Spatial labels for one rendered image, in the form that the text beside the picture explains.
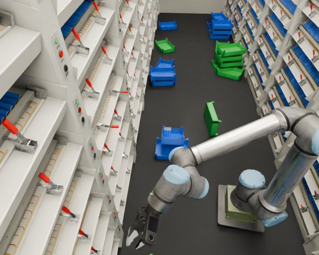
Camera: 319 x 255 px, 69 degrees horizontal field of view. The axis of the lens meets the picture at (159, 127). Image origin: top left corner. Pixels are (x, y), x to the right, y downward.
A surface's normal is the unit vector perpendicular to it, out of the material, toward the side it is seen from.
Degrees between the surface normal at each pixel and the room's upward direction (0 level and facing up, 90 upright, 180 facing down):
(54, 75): 90
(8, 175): 18
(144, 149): 0
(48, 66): 90
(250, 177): 9
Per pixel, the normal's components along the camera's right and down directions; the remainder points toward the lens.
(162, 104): 0.00, -0.70
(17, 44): 0.31, -0.65
